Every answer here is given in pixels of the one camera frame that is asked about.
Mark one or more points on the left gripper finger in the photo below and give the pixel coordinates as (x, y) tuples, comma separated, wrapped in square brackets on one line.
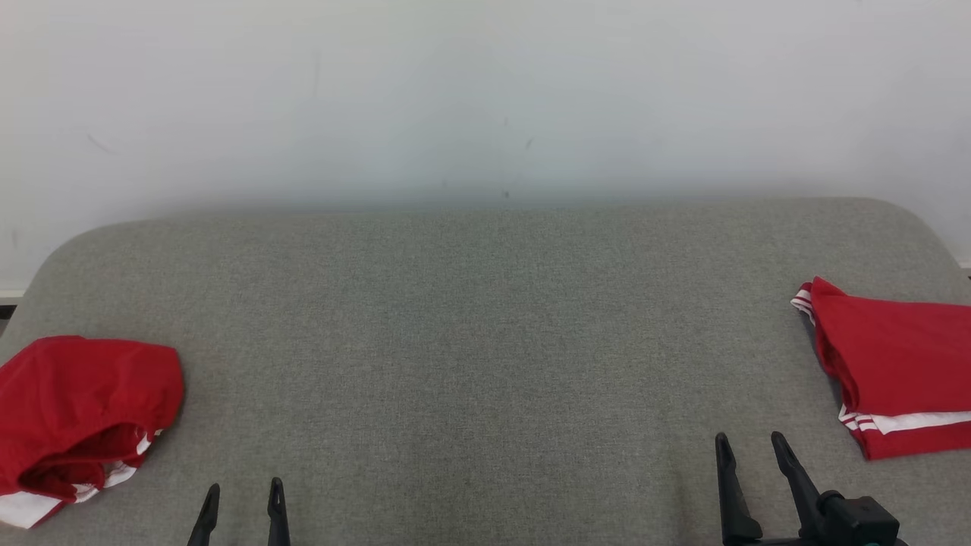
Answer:
[(278, 519), (206, 523)]

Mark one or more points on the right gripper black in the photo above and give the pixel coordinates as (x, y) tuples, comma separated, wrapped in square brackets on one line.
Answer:
[(774, 542)]

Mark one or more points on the red shorts with white stripes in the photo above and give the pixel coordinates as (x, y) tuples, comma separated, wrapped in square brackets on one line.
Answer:
[(76, 394)]

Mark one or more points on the red basketball jersey number 23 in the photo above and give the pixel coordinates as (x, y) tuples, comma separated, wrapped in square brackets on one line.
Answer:
[(903, 356)]

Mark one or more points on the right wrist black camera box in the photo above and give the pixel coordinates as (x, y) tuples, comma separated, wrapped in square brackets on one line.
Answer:
[(861, 519)]

